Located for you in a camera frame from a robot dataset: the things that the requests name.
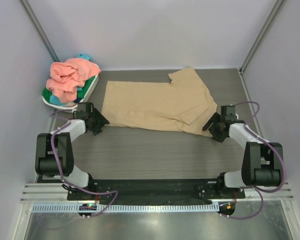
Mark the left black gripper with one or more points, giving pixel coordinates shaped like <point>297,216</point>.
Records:
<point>101,121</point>

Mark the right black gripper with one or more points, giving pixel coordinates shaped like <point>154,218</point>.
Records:
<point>215,118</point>

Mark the beige t shirt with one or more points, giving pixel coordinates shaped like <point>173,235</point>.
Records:
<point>184,104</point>

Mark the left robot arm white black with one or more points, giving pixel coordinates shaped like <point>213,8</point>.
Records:
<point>54,152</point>

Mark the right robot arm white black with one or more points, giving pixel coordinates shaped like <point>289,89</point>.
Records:
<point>262,165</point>

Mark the pink t shirt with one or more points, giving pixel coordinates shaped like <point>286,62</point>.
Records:
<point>70,80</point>

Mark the green t shirt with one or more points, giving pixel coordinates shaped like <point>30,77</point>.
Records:
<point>81,92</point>

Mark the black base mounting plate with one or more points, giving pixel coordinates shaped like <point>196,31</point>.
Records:
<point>166,192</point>

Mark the right aluminium corner post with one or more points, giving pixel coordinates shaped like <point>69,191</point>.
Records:
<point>269,21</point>

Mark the aluminium corner post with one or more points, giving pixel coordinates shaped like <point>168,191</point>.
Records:
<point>269,21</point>
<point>39,29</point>

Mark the white slotted cable duct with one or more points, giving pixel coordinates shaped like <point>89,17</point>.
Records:
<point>92,208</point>

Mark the left aluminium corner post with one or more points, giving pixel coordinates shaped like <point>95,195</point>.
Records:
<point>39,29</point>

